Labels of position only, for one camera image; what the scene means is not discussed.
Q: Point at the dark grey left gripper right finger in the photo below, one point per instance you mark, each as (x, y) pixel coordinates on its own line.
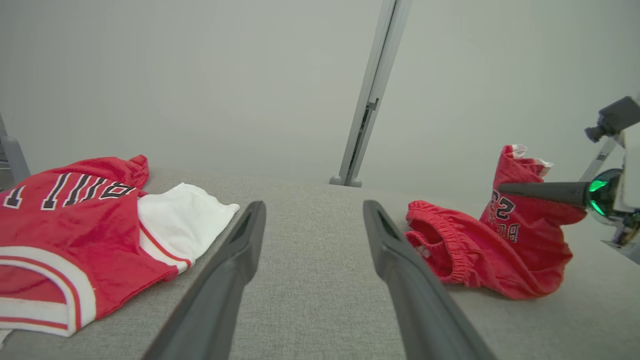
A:
(425, 320)

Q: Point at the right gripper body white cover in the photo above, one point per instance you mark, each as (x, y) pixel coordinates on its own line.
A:
(602, 197)

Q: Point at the red Bulls shorts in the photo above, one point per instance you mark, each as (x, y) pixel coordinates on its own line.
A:
(500, 265)

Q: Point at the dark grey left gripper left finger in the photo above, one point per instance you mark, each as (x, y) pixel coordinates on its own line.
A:
(215, 310)

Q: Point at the red Bulls jersey white sleeves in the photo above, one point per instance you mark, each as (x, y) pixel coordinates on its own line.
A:
(75, 235)

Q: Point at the grey partition double post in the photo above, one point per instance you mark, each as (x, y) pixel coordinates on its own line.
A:
(372, 90)

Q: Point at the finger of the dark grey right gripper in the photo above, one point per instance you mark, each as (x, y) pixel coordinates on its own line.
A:
(550, 192)

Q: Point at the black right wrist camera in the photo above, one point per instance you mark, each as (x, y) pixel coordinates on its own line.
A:
(617, 117)

